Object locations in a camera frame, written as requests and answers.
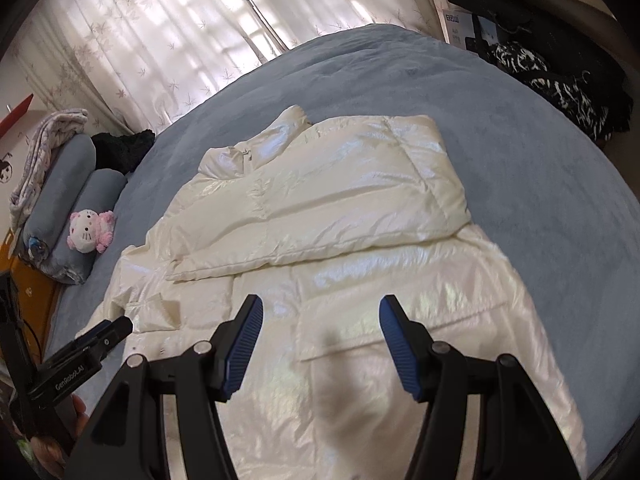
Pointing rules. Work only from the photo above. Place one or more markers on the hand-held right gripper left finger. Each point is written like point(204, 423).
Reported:
point(242, 345)

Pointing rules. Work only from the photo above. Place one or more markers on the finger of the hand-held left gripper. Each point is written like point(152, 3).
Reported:
point(107, 334)

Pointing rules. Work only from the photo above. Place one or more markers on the pink and white plush toy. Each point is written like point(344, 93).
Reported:
point(87, 232)

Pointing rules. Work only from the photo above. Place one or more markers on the white shiny puffer jacket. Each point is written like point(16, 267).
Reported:
point(350, 185)

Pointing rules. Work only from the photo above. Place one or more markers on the small dark wall sticker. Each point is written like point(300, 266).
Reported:
point(6, 167)

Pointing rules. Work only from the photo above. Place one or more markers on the folded patterned quilt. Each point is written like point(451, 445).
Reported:
point(45, 145)

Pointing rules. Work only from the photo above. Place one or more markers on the person's left hand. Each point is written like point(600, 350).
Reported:
point(81, 417)

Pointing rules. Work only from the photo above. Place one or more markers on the black white patterned clothing pile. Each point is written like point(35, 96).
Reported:
point(560, 30)

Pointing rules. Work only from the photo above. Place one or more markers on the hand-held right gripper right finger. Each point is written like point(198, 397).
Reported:
point(400, 350)

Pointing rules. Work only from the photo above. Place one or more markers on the black and white patterned cloth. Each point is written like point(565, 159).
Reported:
point(550, 85)

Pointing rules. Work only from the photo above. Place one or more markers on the white leaf-print curtain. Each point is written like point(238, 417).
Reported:
point(150, 35)

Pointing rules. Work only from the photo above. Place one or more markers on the blue fleece bed blanket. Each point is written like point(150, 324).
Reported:
point(525, 185)

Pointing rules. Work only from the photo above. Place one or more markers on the black fluffy garment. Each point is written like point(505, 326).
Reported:
point(122, 150)

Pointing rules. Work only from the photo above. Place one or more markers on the red wall decoration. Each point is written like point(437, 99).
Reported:
point(15, 112)

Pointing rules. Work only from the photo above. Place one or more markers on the wooden nightstand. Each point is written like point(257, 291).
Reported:
point(27, 290)

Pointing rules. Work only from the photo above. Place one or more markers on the grey-blue pillow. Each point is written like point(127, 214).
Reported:
point(95, 195)
point(65, 170)

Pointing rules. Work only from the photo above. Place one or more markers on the white cardboard box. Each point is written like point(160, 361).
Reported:
point(456, 27)

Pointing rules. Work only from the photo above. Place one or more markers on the black stand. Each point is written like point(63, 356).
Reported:
point(12, 330)

